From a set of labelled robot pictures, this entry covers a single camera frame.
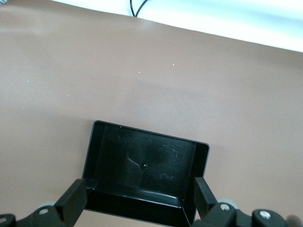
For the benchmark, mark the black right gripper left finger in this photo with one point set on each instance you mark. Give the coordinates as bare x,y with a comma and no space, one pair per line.
68,203

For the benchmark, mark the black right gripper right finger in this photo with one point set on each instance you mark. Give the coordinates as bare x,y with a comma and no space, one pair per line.
206,201

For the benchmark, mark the black plastic tray box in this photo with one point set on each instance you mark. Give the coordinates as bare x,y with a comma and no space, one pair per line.
146,153

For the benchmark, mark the brown table mat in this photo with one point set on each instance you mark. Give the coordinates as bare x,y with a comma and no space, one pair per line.
94,71

